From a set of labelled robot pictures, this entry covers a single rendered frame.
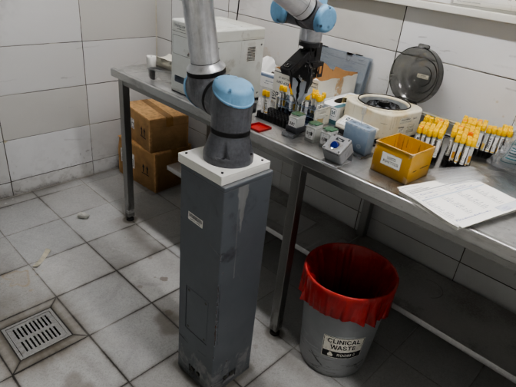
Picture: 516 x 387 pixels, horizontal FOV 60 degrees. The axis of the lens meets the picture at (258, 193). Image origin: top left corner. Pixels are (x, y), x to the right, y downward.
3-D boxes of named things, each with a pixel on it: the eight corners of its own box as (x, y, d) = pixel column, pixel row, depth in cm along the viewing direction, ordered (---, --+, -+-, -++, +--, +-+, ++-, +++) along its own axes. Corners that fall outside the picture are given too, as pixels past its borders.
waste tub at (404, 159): (368, 169, 144) (375, 140, 139) (391, 160, 152) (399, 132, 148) (405, 186, 136) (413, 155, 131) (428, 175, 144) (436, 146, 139)
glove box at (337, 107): (314, 117, 184) (318, 94, 180) (347, 107, 200) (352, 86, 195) (339, 127, 177) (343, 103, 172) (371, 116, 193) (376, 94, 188)
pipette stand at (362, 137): (337, 149, 156) (342, 121, 152) (350, 145, 161) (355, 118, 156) (360, 160, 150) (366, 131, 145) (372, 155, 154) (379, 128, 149)
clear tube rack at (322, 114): (273, 113, 184) (276, 95, 181) (289, 108, 191) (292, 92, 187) (312, 128, 172) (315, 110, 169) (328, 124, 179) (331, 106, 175)
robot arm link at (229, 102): (223, 136, 123) (226, 87, 117) (200, 120, 132) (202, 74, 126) (259, 131, 129) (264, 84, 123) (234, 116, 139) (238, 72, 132)
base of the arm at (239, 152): (218, 172, 126) (220, 138, 121) (193, 151, 136) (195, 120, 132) (262, 163, 134) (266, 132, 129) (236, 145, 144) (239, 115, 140)
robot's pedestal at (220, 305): (210, 397, 166) (224, 188, 124) (177, 363, 177) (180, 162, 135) (249, 368, 179) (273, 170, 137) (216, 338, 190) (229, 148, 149)
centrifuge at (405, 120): (325, 127, 175) (331, 96, 169) (375, 117, 192) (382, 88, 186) (372, 149, 159) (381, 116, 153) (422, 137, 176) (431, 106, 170)
